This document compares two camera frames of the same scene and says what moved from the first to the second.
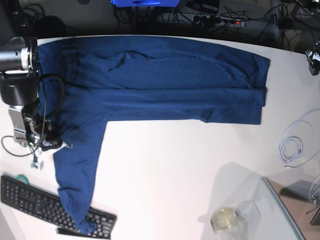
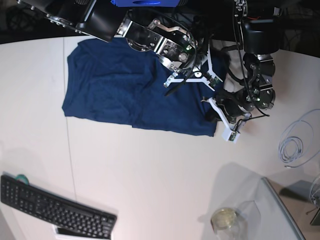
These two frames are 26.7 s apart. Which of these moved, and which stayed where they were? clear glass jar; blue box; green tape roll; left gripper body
Moved: left gripper body
Stayed: clear glass jar; blue box; green tape roll
